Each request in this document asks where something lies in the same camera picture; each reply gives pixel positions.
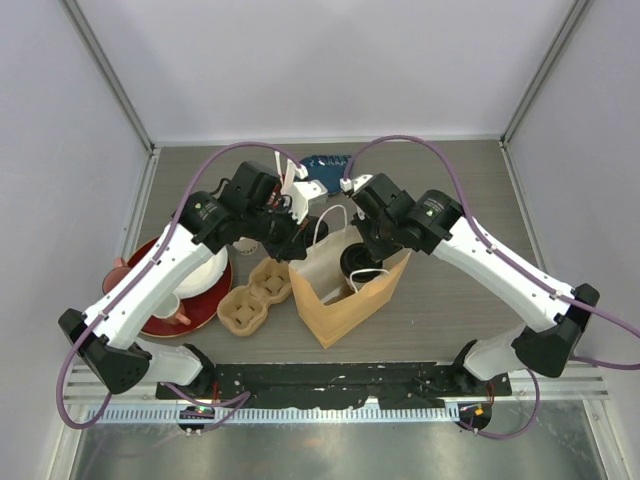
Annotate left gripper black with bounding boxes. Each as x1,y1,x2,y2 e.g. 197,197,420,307
244,198,312,264

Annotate brown pulp cup carrier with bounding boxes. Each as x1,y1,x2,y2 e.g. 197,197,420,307
217,258,292,337

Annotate brown paper bag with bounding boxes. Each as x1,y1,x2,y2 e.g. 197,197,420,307
289,206,410,348

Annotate stack of white paper cups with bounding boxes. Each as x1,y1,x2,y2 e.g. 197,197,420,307
233,237,259,255

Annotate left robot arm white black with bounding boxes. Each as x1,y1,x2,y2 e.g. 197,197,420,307
58,162,327,399

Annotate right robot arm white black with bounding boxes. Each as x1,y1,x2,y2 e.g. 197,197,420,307
341,174,600,395

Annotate white paper plates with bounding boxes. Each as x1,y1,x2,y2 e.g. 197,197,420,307
174,248,228,299

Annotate blue ceramic leaf dish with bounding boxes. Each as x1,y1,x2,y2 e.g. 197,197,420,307
301,154,351,195

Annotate red round tray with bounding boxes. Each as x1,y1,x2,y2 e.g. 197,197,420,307
141,250,233,339

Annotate pink mug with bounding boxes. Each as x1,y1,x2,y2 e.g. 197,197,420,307
101,257,132,298

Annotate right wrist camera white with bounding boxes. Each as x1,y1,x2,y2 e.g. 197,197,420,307
339,174,373,195

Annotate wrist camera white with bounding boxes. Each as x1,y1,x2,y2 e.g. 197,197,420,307
339,174,373,195
283,170,328,224

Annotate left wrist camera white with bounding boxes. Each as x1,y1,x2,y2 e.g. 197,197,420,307
283,170,328,224

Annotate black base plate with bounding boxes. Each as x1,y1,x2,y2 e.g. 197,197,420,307
154,360,511,409

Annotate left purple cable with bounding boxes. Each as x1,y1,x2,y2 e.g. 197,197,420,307
54,141,306,436

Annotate white slotted cable duct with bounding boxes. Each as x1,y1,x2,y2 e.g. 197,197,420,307
99,402,459,425

